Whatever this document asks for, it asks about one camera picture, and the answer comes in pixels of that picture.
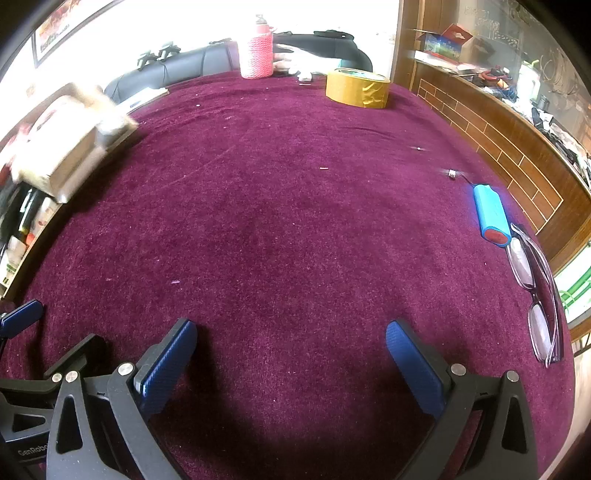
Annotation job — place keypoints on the white cloth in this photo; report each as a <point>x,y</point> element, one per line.
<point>300,60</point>

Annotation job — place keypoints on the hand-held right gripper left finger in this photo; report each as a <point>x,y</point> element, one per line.
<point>166,364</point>

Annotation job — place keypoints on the framed wall picture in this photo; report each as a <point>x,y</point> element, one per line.
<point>69,23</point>

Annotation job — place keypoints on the black clamp device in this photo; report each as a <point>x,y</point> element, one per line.
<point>147,59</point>
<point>167,50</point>

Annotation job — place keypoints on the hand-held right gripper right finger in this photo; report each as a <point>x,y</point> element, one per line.
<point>415,374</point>

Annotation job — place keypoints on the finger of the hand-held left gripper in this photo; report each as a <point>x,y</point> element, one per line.
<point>23,314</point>
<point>78,355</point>

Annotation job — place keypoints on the white notebook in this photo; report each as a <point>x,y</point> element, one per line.
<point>147,98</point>

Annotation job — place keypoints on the black leather sofa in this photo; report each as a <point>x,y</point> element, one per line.
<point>194,62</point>

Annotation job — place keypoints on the yellow tape roll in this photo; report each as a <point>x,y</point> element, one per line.
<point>355,92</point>

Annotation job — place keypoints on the small metal connector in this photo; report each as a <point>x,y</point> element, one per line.
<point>451,174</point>

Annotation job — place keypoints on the etched glass wooden partition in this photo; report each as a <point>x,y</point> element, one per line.
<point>531,27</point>

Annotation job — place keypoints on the purple-framed eyeglasses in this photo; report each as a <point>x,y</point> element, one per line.
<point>521,265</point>

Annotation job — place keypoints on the pink knitted bottle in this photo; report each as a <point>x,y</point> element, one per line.
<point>256,55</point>

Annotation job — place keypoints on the cardboard box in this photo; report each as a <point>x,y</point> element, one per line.
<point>74,152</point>

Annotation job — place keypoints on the maroon velvet table cloth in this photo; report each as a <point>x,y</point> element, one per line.
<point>277,230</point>

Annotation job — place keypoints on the pile of assorted small packets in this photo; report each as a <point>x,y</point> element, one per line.
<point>27,230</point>

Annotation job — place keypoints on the wooden brick-pattern counter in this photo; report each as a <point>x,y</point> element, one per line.
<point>508,138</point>

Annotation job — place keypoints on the blue battery pack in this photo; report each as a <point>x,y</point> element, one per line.
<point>490,212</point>

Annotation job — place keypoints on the colourful cardboard carton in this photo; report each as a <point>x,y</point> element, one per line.
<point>441,44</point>

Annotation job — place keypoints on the green metal frame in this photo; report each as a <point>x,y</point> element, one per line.
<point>577,288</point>

